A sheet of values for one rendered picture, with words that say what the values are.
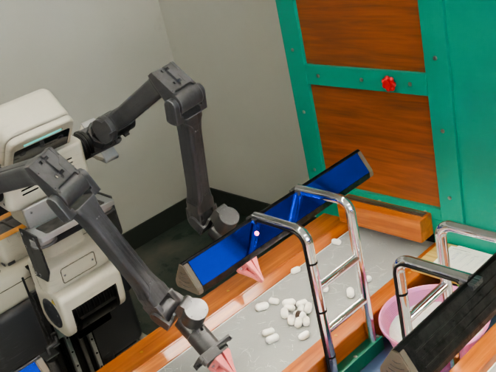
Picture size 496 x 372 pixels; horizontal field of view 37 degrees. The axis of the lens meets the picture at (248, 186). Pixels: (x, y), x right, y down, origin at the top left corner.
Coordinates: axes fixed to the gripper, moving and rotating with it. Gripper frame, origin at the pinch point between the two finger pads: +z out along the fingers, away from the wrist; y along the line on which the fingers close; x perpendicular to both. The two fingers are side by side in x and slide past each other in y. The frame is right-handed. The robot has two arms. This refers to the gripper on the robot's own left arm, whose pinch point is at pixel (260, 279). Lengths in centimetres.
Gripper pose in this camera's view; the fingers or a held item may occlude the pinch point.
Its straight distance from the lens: 203.6
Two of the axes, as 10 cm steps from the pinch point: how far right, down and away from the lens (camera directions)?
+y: 7.0, -4.3, 5.7
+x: -2.9, 5.6, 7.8
